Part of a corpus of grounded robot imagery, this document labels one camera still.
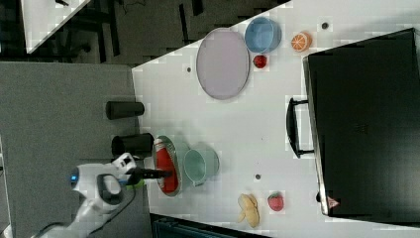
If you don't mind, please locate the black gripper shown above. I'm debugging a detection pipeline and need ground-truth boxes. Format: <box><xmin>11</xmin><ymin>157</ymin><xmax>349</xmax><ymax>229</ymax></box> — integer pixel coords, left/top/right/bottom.
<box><xmin>127</xmin><ymin>168</ymin><xmax>172</xmax><ymax>185</ymax></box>

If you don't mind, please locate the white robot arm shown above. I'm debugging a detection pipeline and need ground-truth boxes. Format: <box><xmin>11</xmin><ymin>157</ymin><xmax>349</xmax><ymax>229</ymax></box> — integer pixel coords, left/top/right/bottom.
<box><xmin>31</xmin><ymin>163</ymin><xmax>173</xmax><ymax>238</ymax></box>

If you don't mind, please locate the mint green cup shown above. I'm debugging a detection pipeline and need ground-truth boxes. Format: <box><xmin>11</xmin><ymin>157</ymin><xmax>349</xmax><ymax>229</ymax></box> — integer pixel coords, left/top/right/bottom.
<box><xmin>183</xmin><ymin>148</ymin><xmax>220</xmax><ymax>186</ymax></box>

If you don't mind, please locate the round grey plate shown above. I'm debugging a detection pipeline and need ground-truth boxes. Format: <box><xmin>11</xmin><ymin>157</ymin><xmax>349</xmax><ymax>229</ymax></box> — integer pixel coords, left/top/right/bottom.
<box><xmin>196</xmin><ymin>28</ymin><xmax>250</xmax><ymax>100</ymax></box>

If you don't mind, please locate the large red strawberry toy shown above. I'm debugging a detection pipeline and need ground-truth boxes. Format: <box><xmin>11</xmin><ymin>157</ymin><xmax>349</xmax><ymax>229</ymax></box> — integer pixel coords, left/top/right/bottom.
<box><xmin>267</xmin><ymin>192</ymin><xmax>284</xmax><ymax>211</ymax></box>

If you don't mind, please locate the small red strawberry toy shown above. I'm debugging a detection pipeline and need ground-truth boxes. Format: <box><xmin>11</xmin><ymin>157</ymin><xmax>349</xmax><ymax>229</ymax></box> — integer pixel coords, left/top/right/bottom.
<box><xmin>253</xmin><ymin>55</ymin><xmax>267</xmax><ymax>68</ymax></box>

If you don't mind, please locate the white table in background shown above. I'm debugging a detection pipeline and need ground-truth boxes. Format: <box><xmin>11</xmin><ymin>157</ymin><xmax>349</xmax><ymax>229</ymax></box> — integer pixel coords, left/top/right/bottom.
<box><xmin>20</xmin><ymin>0</ymin><xmax>91</xmax><ymax>54</ymax></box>

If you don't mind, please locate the blue bowl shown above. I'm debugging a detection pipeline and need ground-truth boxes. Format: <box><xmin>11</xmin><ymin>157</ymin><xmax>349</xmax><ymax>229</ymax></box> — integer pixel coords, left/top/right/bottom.
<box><xmin>245</xmin><ymin>17</ymin><xmax>281</xmax><ymax>54</ymax></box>

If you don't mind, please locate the orange half toy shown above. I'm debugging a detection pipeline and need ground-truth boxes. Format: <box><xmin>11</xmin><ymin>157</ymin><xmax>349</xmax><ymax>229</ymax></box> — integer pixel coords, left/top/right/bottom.
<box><xmin>291</xmin><ymin>32</ymin><xmax>312</xmax><ymax>53</ymax></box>

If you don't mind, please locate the black toaster oven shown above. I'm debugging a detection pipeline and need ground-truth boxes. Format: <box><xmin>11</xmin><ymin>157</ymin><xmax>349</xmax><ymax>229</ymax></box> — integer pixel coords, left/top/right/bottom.
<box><xmin>303</xmin><ymin>28</ymin><xmax>420</xmax><ymax>227</ymax></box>

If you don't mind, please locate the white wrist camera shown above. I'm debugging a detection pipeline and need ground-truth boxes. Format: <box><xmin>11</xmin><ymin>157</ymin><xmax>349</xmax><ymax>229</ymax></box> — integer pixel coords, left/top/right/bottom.
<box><xmin>112</xmin><ymin>153</ymin><xmax>137</xmax><ymax>175</ymax></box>

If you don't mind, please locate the black cylinder post lower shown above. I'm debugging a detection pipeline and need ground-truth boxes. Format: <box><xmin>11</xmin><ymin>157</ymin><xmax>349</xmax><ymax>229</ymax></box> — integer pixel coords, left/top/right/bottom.
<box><xmin>111</xmin><ymin>133</ymin><xmax>154</xmax><ymax>160</ymax></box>

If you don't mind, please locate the black cylinder post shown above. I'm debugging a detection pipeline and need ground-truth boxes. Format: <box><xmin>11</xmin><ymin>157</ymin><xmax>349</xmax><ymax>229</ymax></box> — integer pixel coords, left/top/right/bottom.
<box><xmin>111</xmin><ymin>133</ymin><xmax>154</xmax><ymax>160</ymax></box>
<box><xmin>105</xmin><ymin>101</ymin><xmax>145</xmax><ymax>120</ymax></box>

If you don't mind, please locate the black cylinder post upper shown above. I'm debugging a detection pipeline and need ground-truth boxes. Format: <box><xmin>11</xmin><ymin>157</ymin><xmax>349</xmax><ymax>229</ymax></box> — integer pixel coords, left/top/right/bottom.
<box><xmin>105</xmin><ymin>101</ymin><xmax>145</xmax><ymax>120</ymax></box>

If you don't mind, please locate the black oven door handle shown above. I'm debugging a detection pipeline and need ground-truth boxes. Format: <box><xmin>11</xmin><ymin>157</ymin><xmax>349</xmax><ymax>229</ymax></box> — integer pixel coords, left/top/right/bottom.
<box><xmin>286</xmin><ymin>98</ymin><xmax>314</xmax><ymax>158</ymax></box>

